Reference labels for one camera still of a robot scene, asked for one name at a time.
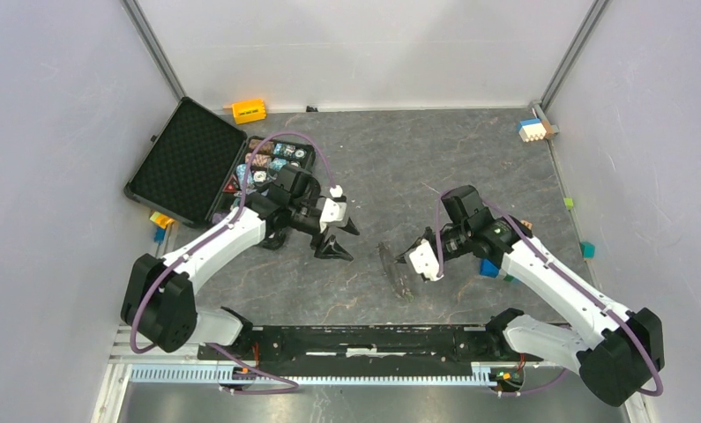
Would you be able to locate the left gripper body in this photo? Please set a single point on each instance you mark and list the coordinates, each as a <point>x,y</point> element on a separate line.
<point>323,227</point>

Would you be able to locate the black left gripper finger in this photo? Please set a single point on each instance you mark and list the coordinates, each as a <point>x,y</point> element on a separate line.
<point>329,248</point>
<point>347,225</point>

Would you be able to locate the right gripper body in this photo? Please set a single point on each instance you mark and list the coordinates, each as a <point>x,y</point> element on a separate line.
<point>451,242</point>

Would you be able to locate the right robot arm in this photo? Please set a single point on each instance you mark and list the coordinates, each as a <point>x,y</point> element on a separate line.
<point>615,351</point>

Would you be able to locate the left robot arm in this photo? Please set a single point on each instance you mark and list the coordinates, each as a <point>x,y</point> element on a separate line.
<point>159,302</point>

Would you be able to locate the blue green toy block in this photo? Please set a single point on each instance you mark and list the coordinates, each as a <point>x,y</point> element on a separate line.
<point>489,270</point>

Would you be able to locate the yellow toy block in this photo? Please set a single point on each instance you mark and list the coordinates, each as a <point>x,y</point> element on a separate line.
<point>248,111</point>

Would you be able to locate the black poker chip case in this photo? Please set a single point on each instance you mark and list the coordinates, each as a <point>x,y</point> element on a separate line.
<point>195,165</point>

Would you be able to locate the small green cube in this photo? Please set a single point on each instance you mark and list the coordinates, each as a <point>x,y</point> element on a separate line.
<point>569,203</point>

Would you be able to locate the small teal cube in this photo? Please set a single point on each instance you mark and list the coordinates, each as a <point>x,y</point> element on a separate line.
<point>587,250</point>

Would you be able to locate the blue white toy block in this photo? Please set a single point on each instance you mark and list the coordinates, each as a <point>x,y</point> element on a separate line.
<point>532,130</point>

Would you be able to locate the yellow blue blocks at left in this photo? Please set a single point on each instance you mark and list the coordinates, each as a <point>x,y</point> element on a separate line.
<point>161,222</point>

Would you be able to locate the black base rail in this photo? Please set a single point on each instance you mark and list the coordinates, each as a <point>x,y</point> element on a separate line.
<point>379,350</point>

